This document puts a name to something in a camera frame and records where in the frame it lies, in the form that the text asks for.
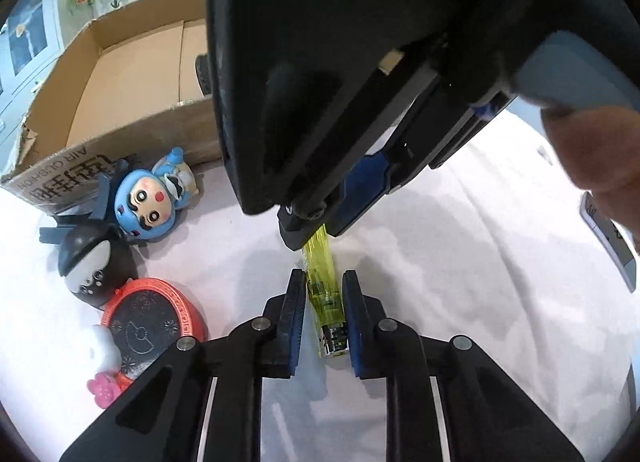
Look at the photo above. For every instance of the brown cardboard box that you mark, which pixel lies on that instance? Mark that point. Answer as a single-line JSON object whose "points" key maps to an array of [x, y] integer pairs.
{"points": [[120, 92]]}

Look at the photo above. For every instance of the dark blue plastic toy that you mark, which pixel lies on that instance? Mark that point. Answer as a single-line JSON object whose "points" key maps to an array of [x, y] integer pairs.
{"points": [[95, 187]]}

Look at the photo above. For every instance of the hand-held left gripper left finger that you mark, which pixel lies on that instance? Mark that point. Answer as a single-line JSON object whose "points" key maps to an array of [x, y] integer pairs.
{"points": [[295, 327]]}

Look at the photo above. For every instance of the red round kitty toy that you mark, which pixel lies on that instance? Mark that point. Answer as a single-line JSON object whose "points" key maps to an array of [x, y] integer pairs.
{"points": [[145, 327]]}

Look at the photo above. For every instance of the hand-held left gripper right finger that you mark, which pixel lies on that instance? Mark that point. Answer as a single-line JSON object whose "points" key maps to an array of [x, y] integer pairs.
{"points": [[357, 332]]}

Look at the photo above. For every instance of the white tablecloth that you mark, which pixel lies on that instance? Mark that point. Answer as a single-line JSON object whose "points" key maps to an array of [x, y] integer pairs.
{"points": [[450, 267]]}

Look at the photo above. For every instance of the silver-edged phone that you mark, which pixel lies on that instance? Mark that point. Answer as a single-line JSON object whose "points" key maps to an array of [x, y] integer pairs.
{"points": [[620, 252]]}

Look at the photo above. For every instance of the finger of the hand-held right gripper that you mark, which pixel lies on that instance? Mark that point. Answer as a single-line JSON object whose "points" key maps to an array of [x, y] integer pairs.
{"points": [[362, 187], [300, 229]]}

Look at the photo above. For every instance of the blue cartoon figurine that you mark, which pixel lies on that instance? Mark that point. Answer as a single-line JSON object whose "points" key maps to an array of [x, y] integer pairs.
{"points": [[145, 202]]}

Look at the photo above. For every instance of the yellow transparent lighter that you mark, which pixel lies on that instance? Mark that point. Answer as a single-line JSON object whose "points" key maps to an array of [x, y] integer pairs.
{"points": [[320, 282]]}

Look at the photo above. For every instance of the black round figurine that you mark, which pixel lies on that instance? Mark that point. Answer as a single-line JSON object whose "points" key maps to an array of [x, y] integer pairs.
{"points": [[92, 262]]}

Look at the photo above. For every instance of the white glass-door cabinet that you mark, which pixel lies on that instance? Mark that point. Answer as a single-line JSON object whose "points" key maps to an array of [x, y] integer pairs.
{"points": [[25, 52]]}

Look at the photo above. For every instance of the person's right hand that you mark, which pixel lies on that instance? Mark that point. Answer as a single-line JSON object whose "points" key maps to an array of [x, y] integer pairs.
{"points": [[595, 157]]}

